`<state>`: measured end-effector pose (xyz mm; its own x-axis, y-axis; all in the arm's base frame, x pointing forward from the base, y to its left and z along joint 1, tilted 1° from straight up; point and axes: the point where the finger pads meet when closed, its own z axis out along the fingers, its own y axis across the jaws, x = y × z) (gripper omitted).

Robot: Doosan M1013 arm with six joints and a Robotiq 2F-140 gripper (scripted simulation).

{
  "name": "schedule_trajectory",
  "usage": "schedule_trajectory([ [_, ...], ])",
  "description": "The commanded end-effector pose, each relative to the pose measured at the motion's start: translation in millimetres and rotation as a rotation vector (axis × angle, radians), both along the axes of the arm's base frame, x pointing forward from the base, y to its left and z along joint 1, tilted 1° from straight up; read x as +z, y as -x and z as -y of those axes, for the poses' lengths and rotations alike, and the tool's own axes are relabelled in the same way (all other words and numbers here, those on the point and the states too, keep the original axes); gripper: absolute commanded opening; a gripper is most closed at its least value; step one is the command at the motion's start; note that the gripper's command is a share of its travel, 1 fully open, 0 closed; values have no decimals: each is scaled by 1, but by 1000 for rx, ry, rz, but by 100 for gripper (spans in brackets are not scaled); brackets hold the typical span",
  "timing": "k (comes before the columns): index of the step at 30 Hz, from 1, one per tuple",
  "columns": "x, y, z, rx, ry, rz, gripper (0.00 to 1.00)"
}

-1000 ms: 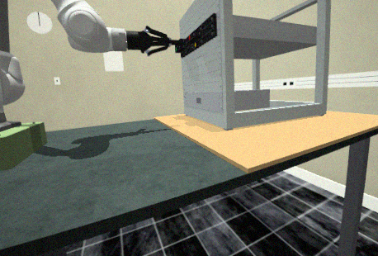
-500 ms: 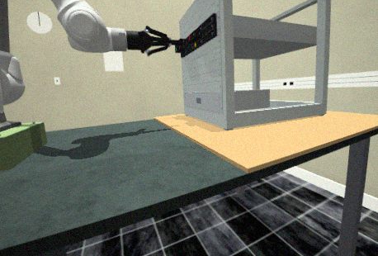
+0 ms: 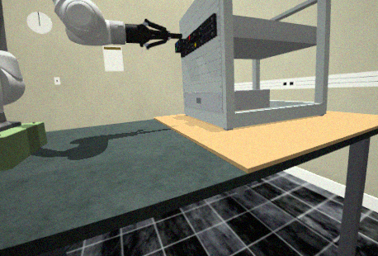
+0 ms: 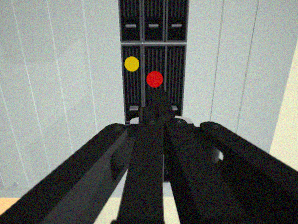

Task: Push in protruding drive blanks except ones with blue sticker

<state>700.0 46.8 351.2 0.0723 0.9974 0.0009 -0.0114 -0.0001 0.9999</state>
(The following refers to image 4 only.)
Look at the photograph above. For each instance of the orange flat board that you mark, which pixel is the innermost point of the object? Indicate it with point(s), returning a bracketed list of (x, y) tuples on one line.
[(6, 203)]

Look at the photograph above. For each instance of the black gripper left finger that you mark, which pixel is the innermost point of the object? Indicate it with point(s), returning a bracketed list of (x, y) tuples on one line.
[(78, 189)]

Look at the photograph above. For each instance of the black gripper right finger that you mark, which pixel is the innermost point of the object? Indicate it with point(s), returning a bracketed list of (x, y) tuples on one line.
[(261, 188)]

